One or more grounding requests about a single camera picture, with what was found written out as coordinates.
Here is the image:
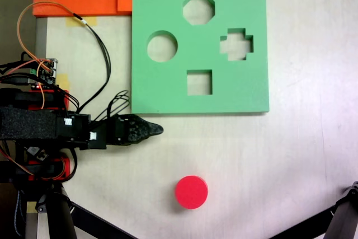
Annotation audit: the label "black usb cable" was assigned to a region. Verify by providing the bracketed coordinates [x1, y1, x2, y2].
[0, 73, 37, 86]

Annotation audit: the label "black tripod leg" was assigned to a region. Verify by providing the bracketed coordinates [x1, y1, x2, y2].
[324, 180, 358, 239]
[35, 185, 78, 239]

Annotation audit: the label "long black cable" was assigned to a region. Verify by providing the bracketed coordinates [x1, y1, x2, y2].
[73, 12, 112, 113]

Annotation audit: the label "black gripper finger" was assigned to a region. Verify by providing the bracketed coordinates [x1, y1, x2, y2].
[127, 114, 153, 145]
[149, 123, 164, 137]

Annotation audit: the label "circuit board with connectors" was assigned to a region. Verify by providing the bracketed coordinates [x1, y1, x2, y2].
[29, 58, 60, 88]

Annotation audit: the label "thin orange wire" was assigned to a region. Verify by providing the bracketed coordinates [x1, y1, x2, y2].
[16, 0, 84, 73]

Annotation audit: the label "red cylinder block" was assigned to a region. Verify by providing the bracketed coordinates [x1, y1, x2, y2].
[175, 175, 209, 210]

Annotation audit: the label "black braided cable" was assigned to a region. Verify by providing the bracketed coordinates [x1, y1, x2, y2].
[13, 190, 23, 237]

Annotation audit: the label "green shape sorting board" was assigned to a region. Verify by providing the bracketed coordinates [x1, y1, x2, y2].
[130, 0, 270, 116]

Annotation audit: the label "looped black gripper wires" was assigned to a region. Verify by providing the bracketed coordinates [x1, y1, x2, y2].
[91, 90, 131, 124]

